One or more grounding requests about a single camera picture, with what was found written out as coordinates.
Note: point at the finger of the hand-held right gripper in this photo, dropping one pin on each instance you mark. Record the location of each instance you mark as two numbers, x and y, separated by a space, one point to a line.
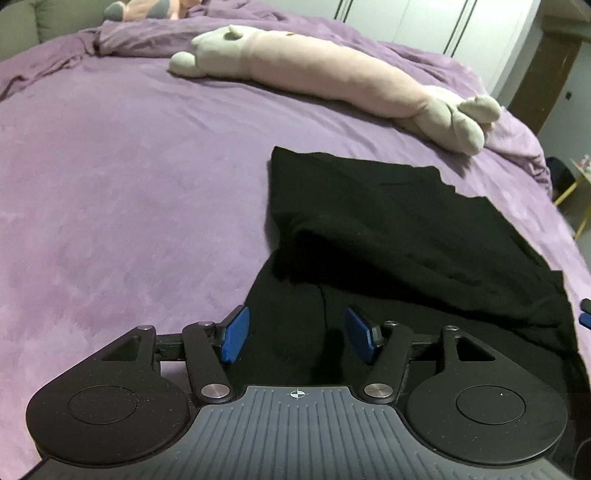
586 319

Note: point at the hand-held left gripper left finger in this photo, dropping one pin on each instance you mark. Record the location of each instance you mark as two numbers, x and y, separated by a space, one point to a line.
236 333

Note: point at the black garment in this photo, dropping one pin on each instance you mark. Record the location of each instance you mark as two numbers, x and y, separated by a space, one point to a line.
406 258

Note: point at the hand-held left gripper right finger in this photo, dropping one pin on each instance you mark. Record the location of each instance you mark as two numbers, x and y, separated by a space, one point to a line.
359 333

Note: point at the small pink plush toy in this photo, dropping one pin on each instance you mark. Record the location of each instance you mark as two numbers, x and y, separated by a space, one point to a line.
143 9

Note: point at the long pink plush toy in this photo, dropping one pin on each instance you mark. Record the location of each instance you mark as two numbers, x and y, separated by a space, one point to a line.
323 78

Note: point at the white wardrobe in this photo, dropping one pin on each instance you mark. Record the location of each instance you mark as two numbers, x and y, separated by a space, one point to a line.
438 27

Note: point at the green pillow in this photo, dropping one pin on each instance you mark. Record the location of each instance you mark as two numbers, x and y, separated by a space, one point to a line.
32 27

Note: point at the dark cloth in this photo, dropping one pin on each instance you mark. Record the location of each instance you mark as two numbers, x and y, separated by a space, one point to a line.
557 175

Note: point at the yellow stool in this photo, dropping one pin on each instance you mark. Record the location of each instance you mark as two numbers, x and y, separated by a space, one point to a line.
577 182

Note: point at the purple blanket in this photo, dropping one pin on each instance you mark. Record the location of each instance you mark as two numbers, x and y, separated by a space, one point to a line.
129 194

